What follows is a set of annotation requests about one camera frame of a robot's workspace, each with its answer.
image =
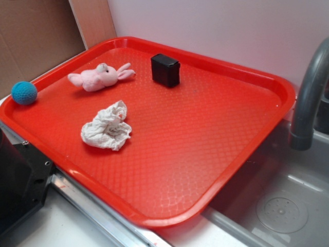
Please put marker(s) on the small black box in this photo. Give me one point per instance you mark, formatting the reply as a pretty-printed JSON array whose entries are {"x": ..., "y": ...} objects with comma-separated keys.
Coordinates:
[{"x": 165, "y": 70}]

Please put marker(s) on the crumpled white cloth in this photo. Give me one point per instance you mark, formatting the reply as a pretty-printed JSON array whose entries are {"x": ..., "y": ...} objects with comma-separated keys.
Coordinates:
[{"x": 108, "y": 130}]

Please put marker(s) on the pink plush bunny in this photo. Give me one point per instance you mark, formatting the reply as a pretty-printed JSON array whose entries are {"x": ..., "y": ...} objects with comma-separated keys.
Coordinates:
[{"x": 101, "y": 77}]

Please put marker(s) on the red plastic tray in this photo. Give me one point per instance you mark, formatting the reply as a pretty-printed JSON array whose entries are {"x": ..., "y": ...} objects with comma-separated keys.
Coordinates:
[{"x": 186, "y": 142}]

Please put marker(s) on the blue crocheted ball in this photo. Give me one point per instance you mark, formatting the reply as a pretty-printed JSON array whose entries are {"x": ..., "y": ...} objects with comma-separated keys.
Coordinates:
[{"x": 24, "y": 93}]

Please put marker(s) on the grey plastic sink basin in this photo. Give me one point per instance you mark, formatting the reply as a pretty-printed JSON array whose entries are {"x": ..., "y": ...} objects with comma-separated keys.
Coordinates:
[{"x": 279, "y": 197}]

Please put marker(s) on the grey toy faucet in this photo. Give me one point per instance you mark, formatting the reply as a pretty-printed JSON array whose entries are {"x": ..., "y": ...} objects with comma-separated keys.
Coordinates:
[{"x": 311, "y": 109}]

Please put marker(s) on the brown cardboard sheet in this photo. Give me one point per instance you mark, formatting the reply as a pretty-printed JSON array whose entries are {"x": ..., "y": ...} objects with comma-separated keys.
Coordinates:
[{"x": 37, "y": 36}]

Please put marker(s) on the silver metal rail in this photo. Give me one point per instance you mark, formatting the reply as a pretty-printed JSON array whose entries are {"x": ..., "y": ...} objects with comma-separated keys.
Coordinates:
[{"x": 103, "y": 217}]

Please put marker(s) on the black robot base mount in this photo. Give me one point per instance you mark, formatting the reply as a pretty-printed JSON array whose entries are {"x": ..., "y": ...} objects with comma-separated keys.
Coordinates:
[{"x": 25, "y": 176}]

